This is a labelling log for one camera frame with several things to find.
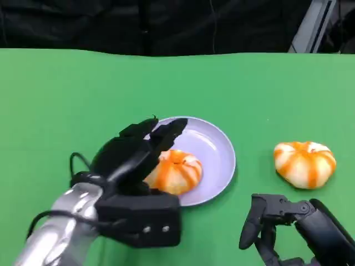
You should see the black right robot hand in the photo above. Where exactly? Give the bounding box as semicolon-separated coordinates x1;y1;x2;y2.
239;193;355;266

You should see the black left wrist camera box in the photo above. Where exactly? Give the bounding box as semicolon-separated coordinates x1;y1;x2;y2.
95;190;182;248

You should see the grey metal frame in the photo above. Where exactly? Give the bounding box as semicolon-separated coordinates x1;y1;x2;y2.
288;0;341;54

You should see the green table cloth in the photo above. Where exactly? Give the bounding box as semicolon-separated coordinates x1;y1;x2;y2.
0;48;355;266

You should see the black backdrop curtain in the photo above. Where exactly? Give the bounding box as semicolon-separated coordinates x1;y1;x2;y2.
0;0;355;58

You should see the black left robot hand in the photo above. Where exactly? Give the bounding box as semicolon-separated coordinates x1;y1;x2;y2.
90;115;190;197

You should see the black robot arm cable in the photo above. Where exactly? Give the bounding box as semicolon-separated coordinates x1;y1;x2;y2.
26;210;134;241
68;152;109;188

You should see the lilac plate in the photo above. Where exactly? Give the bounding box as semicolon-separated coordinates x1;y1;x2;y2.
144;116;237;207

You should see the orange and white bread roll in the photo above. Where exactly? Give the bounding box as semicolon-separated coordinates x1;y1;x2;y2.
273;141;337;190
144;149;204;195

